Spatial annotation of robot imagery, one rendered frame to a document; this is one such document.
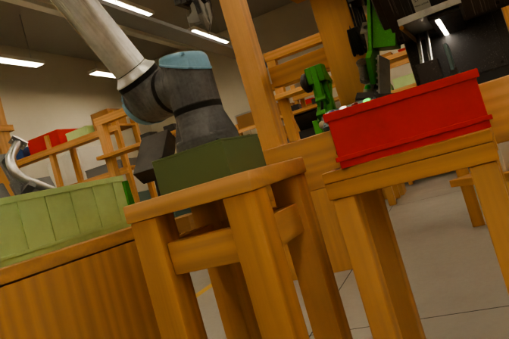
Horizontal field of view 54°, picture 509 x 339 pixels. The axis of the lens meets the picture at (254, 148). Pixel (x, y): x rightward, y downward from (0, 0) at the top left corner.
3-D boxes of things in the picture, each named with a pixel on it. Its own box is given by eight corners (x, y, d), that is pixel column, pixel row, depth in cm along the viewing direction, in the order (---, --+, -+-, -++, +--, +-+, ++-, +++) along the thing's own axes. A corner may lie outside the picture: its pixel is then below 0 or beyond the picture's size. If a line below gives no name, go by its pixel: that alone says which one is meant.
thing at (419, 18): (463, 7, 124) (459, -5, 124) (399, 31, 131) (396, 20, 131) (469, 29, 159) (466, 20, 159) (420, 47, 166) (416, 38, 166)
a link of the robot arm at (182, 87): (195, 101, 108) (178, 41, 109) (158, 118, 117) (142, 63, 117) (232, 97, 117) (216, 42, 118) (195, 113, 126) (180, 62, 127)
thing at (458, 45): (523, 76, 149) (489, -30, 151) (422, 107, 163) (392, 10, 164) (520, 79, 166) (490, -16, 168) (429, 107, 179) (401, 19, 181)
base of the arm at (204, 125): (227, 138, 107) (214, 94, 107) (167, 157, 111) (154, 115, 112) (247, 136, 122) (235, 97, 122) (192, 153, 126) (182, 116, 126)
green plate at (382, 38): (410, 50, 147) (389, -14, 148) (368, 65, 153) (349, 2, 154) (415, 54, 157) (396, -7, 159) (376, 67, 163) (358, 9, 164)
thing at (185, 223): (195, 236, 997) (188, 215, 1000) (160, 245, 1023) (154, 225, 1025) (217, 225, 1111) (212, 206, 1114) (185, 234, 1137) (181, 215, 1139)
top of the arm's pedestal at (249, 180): (253, 190, 94) (247, 170, 95) (126, 225, 108) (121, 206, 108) (307, 171, 123) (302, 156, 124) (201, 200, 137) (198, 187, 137)
